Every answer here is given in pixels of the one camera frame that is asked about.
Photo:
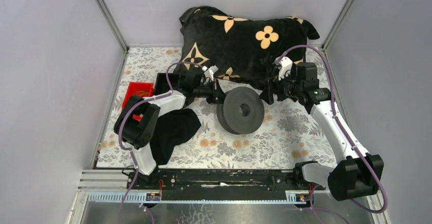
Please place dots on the floral table mat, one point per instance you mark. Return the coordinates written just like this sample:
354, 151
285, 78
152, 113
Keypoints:
288, 134

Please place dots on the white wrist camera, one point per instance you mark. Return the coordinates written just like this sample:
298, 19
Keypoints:
209, 73
284, 65

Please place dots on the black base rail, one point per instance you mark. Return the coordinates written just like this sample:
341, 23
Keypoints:
223, 185

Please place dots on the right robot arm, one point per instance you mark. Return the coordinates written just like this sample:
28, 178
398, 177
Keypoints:
357, 172

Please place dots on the black flower-pattern plush blanket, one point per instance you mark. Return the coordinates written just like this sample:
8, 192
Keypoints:
243, 50

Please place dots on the black plastic box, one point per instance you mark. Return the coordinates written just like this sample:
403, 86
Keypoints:
161, 85

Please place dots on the grey perforated spool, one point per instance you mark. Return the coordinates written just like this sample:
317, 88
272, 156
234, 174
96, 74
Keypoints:
242, 111

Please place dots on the black cloth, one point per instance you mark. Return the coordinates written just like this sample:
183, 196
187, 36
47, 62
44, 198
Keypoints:
173, 129

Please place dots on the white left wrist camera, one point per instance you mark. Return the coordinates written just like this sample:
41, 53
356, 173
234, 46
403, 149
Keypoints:
209, 73

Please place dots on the red plastic box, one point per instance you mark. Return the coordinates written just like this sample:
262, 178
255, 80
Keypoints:
141, 89

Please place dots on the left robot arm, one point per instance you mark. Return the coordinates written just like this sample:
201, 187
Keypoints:
151, 127

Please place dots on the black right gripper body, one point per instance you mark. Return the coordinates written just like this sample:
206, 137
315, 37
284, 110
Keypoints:
287, 88

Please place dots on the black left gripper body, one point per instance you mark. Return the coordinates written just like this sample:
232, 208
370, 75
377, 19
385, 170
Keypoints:
205, 90

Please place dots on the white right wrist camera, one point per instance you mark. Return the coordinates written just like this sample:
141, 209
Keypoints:
284, 65

